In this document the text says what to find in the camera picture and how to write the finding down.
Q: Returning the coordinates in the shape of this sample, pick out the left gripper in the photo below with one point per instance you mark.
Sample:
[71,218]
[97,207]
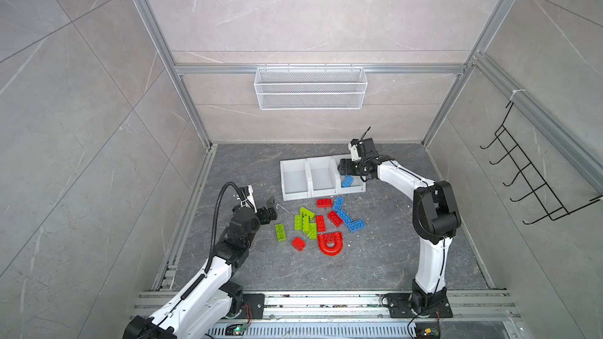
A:
[265,218]

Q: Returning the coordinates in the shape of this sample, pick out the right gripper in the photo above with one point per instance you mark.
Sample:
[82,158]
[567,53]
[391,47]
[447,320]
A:
[345,166]

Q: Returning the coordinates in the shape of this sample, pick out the blue lego brick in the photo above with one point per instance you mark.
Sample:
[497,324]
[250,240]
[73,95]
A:
[344,217]
[355,226]
[338,204]
[347,182]

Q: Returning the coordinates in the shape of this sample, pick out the white three-compartment bin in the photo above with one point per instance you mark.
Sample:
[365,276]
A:
[315,178]

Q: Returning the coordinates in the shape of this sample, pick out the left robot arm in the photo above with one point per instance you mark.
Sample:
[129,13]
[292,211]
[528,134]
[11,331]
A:
[211,295]

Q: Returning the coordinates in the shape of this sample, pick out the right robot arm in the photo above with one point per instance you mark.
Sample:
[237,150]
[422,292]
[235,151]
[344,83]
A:
[435,217]

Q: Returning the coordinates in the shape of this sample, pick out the green lego brick cluster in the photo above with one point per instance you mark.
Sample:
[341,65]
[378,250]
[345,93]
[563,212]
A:
[305,222]

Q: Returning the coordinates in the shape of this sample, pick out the red small lego brick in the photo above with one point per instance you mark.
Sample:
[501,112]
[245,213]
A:
[299,244]

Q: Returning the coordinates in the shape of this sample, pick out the red lego brick middle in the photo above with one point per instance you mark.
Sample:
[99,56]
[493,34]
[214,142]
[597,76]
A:
[321,226]

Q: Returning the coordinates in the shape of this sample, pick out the red lego brick top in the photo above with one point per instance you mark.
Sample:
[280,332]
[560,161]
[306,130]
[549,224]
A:
[324,203]

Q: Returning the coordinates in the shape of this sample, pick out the red lego brick angled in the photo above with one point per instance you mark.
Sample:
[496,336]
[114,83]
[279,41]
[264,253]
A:
[335,219]

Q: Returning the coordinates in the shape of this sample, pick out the red arch lego piece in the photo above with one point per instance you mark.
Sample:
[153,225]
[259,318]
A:
[331,243]

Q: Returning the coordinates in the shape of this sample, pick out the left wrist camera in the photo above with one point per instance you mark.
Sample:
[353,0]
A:
[246,197]

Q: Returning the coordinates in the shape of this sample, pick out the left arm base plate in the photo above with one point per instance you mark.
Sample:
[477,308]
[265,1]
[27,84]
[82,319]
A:
[247,306]

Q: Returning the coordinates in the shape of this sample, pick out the aluminium rail frame front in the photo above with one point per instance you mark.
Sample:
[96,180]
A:
[371,314]

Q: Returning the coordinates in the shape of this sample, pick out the white wire mesh basket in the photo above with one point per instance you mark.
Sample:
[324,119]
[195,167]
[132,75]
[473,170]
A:
[313,88]

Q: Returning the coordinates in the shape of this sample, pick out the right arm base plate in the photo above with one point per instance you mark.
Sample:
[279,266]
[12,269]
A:
[409,305]

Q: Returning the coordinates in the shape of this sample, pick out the black wire hook rack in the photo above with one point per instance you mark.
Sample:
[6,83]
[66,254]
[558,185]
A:
[536,185]

